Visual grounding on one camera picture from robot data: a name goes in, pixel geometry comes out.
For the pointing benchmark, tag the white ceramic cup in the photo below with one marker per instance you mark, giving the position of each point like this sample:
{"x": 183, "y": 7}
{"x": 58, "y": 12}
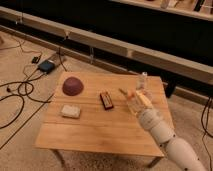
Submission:
{"x": 132, "y": 104}

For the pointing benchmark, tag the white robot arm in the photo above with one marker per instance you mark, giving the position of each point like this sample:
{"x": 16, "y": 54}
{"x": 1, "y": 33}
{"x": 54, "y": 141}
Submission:
{"x": 176, "y": 148}

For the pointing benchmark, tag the dark red bowl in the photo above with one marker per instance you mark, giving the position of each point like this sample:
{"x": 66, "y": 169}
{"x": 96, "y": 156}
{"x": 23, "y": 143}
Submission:
{"x": 72, "y": 86}

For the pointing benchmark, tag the red black rectangular box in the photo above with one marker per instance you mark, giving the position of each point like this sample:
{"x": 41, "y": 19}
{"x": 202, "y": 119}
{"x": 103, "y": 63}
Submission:
{"x": 106, "y": 100}

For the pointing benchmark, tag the wooden table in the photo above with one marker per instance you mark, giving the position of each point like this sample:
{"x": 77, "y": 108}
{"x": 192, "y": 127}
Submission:
{"x": 96, "y": 130}

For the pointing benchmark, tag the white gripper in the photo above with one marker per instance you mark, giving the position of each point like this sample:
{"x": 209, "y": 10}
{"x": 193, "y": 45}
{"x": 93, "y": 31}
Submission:
{"x": 142, "y": 102}

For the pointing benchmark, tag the white sponge block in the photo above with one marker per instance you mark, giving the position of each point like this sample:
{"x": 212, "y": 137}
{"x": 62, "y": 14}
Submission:
{"x": 70, "y": 111}

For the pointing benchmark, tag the orange pepper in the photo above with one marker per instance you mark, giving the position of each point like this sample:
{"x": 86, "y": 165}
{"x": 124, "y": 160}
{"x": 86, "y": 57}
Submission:
{"x": 127, "y": 94}

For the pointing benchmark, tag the small black adapter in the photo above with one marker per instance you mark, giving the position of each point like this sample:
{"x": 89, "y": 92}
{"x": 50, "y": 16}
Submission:
{"x": 36, "y": 59}

